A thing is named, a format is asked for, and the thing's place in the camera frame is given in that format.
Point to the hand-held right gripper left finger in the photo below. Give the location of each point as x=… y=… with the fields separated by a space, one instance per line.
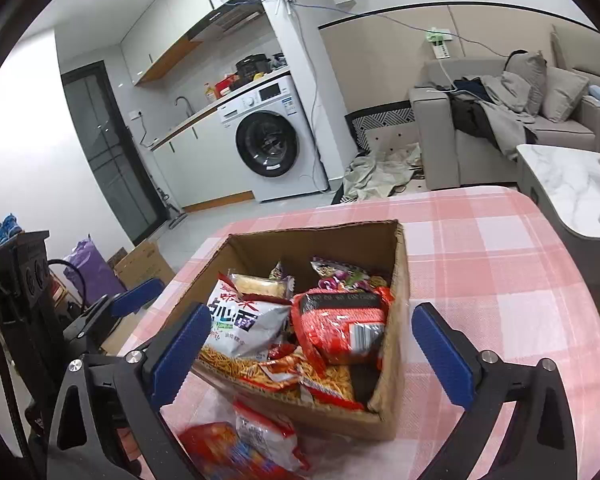
x=180 y=350

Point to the red mesh pattern packet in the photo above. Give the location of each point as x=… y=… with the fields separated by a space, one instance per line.
x=330 y=330

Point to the crumpled grey floor cloth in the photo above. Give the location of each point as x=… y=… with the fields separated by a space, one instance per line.
x=380 y=172

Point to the pile of dark clothes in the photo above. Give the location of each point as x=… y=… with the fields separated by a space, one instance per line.
x=500 y=125

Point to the white wall power strip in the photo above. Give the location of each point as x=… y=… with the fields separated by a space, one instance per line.
x=440 y=42

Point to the orange noodle snack packet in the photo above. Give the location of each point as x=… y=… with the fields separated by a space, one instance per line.
x=330 y=385

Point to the white red snack packet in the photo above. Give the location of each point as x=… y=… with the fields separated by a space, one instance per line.
x=265 y=430

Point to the black range hood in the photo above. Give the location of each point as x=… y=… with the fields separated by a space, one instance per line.
x=225 y=15

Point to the marble top coffee table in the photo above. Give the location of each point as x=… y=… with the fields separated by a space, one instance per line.
x=570 y=185

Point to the purple plastic bag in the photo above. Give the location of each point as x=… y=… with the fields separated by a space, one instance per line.
x=92 y=270

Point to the white noodle snack bag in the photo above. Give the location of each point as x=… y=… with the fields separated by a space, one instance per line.
x=240 y=325

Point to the pink plaid tablecloth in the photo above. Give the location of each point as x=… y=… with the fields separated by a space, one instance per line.
x=480 y=270

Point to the red cone snack bag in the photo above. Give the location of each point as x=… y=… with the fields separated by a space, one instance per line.
x=215 y=452

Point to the metal kitchen faucet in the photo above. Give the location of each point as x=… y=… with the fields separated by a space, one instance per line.
x=185 y=102

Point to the clear biscuit packet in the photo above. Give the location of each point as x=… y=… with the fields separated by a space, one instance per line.
x=257 y=286

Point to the red container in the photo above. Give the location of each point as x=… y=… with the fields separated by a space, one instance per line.
x=226 y=85

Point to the dark glass door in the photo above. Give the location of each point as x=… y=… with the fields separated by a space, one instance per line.
x=110 y=160

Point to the cardboard box with print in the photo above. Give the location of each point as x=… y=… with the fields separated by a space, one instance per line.
x=145 y=265

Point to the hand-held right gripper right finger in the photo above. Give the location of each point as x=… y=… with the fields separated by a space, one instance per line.
x=440 y=350

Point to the white washing machine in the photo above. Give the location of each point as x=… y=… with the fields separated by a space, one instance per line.
x=280 y=105

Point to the grey sofa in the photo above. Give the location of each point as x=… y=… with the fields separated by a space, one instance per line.
x=440 y=160

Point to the small dark snack packet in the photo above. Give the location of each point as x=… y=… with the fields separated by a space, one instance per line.
x=282 y=272

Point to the black white patterned mat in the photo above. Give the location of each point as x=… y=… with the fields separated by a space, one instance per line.
x=380 y=122

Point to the purple snack packet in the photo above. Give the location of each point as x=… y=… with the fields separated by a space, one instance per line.
x=345 y=277

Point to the yellow bottle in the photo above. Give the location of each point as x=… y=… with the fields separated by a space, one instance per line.
x=210 y=92

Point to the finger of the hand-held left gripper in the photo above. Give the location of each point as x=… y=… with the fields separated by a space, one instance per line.
x=135 y=297

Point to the black cooking pot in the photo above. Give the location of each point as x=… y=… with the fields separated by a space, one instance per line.
x=252 y=66

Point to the grey cushion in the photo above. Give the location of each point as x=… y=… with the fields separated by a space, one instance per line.
x=525 y=80
x=565 y=95

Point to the blue shoes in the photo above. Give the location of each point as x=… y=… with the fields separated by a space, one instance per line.
x=5 y=227

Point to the brown cardboard box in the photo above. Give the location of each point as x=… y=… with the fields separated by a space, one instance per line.
x=330 y=420

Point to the floor mop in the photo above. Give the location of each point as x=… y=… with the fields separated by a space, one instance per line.
x=177 y=217

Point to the white kitchen counter cabinet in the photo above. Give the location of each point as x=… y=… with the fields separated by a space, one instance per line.
x=200 y=160

